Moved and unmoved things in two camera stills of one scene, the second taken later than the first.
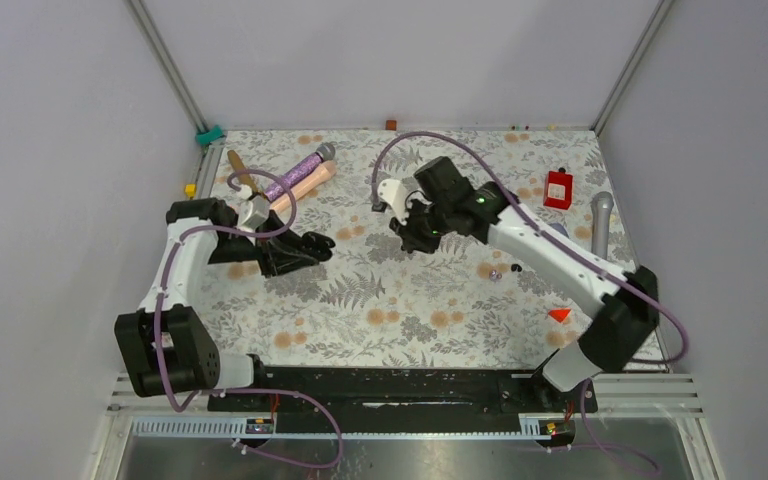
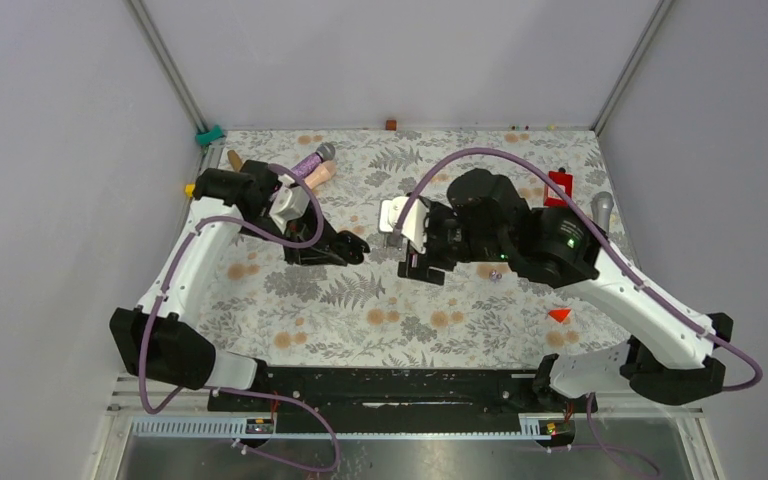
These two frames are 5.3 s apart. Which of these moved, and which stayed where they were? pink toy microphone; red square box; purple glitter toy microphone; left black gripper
Moved: left black gripper
Stayed: pink toy microphone; red square box; purple glitter toy microphone
